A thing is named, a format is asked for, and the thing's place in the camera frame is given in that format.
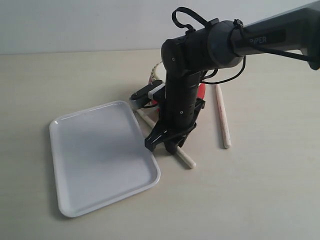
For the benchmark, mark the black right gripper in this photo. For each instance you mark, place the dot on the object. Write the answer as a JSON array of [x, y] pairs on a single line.
[[173, 132]]

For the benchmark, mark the wooden drumstick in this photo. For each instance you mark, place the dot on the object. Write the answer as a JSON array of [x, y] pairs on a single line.
[[180, 153], [223, 118]]

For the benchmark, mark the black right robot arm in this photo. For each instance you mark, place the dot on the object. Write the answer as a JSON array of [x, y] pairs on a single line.
[[224, 44]]

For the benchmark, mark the red small drum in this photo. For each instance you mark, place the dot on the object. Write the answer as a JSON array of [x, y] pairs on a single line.
[[201, 91]]

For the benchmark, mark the white rectangular plastic tray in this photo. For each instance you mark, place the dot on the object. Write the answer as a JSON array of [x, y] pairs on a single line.
[[99, 158]]

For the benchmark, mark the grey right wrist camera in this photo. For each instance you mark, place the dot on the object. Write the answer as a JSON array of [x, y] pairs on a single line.
[[153, 92]]

